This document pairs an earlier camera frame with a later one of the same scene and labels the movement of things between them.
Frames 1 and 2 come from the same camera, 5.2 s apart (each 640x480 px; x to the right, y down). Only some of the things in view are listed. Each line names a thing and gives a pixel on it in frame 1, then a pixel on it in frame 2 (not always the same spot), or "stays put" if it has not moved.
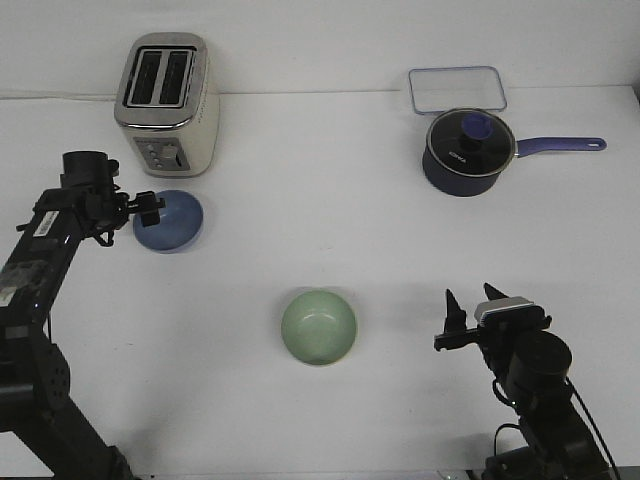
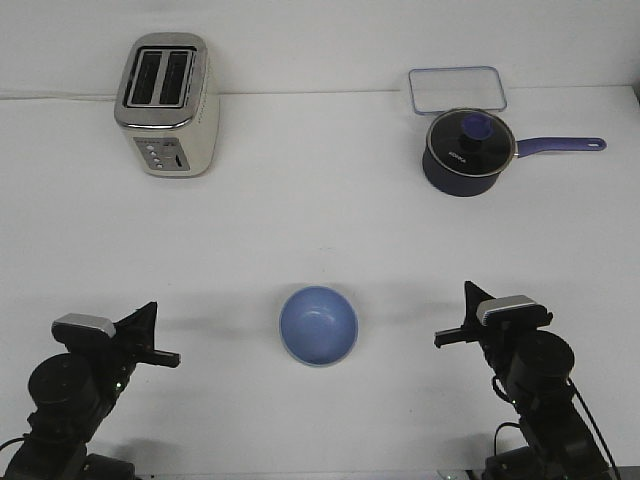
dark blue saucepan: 452,183 stays put
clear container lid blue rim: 441,89 stays put
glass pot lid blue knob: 470,142 stays put
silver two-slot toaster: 167,99 stays put
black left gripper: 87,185 → 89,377
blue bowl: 180,222 → 318,326
